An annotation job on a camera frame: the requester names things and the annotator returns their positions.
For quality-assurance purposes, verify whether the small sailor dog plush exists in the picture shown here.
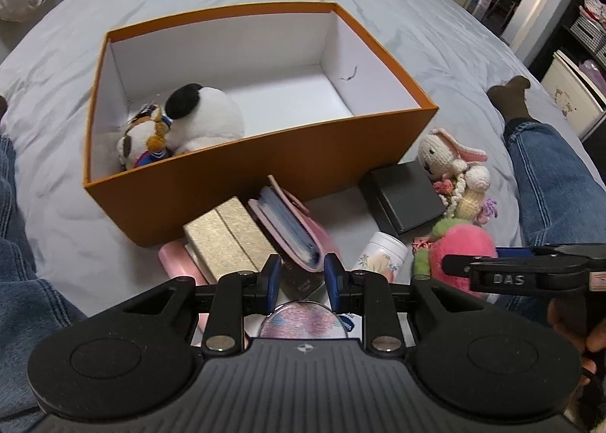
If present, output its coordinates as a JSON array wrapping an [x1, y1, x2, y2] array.
[[116, 104, 173, 172]]

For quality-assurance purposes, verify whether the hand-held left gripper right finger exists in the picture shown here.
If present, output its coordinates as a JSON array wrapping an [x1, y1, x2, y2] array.
[[323, 254, 517, 354]]

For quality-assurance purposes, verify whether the crochet rabbit doll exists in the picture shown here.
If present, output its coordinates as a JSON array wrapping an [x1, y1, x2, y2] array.
[[417, 127, 498, 225]]

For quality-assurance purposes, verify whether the gold glitter box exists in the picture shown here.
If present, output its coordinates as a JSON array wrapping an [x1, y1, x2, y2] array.
[[182, 196, 285, 284]]

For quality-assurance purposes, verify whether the person's right brown sock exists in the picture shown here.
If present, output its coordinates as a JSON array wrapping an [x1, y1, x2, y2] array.
[[487, 75, 532, 122]]

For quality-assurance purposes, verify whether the person's right leg in jeans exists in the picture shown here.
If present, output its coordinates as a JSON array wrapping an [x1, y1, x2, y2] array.
[[502, 117, 606, 313]]

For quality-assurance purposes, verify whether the person's leg in jeans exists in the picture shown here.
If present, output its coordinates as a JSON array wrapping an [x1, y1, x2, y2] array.
[[502, 117, 606, 313], [0, 134, 91, 433]]

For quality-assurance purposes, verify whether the gingham storage basket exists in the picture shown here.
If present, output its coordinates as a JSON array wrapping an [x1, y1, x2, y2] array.
[[567, 16, 606, 50]]

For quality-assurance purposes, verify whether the black and white panda plush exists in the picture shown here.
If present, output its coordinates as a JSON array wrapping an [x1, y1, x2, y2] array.
[[163, 83, 246, 154]]

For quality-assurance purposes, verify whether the white floral cup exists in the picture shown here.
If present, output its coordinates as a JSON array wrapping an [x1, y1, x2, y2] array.
[[353, 231, 409, 283]]

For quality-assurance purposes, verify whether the white drawer cabinet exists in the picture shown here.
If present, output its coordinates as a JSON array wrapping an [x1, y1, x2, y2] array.
[[541, 49, 606, 141]]

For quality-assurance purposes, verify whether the dark grey box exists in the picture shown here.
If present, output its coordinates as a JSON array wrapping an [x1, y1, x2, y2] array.
[[360, 161, 448, 236]]

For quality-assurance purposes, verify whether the person's left leg in jeans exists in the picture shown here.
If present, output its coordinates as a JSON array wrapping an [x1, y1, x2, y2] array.
[[0, 134, 91, 433]]

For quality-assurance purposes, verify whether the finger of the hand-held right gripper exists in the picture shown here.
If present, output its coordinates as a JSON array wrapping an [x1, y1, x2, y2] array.
[[442, 252, 559, 283], [496, 242, 606, 260]]

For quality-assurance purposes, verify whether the pink fluffy plush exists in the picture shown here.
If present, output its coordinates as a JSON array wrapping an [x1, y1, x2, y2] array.
[[411, 217, 498, 297]]

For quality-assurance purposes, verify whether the pink tube case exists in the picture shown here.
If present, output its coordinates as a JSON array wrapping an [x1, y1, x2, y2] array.
[[158, 241, 216, 349]]

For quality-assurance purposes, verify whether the orange cardboard box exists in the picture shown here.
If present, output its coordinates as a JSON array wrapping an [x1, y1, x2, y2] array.
[[83, 1, 440, 248]]

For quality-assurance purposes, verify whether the pink card album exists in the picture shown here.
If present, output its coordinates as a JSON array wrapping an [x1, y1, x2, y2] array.
[[248, 174, 334, 273]]

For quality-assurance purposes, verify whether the brown card box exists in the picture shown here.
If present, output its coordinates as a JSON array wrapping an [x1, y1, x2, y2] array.
[[281, 263, 327, 299]]

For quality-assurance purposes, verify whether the person's right hand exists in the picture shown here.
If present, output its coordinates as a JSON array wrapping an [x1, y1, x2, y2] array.
[[547, 295, 606, 385]]

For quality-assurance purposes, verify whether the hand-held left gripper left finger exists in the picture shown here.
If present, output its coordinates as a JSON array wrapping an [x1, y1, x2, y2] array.
[[90, 254, 283, 354]]

